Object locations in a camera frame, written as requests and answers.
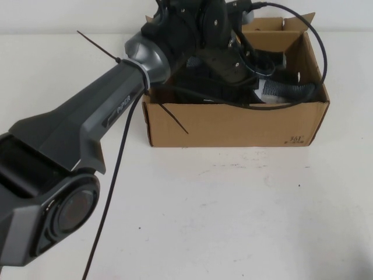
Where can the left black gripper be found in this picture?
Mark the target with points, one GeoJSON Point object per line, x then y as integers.
{"type": "Point", "coordinates": [224, 64]}

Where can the black knit sneaker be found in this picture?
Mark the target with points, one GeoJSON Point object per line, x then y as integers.
{"type": "Point", "coordinates": [195, 62]}
{"type": "Point", "coordinates": [285, 89]}

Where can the white foam shoe stuffing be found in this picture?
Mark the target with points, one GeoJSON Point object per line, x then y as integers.
{"type": "Point", "coordinates": [274, 101]}

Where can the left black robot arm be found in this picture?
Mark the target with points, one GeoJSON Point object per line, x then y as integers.
{"type": "Point", "coordinates": [73, 122]}

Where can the brown cardboard shoe box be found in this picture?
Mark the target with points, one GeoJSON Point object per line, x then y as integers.
{"type": "Point", "coordinates": [233, 125]}

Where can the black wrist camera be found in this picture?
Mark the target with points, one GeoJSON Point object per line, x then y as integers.
{"type": "Point", "coordinates": [237, 8]}

